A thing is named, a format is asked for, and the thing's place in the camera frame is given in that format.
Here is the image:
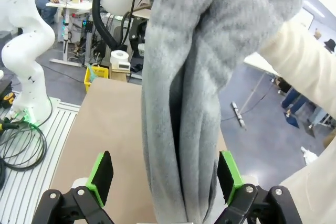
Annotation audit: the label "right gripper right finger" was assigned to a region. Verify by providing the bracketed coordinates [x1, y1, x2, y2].
[214, 151, 302, 224]

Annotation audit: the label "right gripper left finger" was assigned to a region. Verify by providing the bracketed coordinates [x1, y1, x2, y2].
[33, 151, 116, 224]

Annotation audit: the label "grey training pants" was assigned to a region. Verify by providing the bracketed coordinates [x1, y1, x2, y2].
[141, 0, 304, 224]

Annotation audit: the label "person's left forearm cream sleeve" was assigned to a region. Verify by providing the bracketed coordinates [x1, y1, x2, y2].
[258, 20, 336, 120]

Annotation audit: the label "white cloth on floor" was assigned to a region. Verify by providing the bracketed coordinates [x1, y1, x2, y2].
[300, 146, 318, 166]

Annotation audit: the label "dark blue floor plate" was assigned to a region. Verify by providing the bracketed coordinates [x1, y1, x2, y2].
[285, 115, 300, 130]

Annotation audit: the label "yellow plastic crate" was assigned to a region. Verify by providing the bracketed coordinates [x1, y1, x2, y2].
[83, 66, 110, 94]

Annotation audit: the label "white table with T-foot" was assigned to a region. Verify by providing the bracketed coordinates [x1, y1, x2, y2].
[230, 52, 281, 132]

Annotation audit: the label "white paper roll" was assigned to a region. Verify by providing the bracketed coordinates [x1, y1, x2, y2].
[110, 50, 131, 71]

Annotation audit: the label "white desk with electronics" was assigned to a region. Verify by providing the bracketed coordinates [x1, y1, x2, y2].
[46, 0, 95, 66]

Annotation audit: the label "aluminium rail base plate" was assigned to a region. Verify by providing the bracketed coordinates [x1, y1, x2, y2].
[0, 98, 81, 209]

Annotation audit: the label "black floor cable bundle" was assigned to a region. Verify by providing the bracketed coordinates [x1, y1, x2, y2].
[0, 123, 48, 172]

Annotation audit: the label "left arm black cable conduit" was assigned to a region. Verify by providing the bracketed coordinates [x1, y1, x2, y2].
[54, 0, 124, 51]

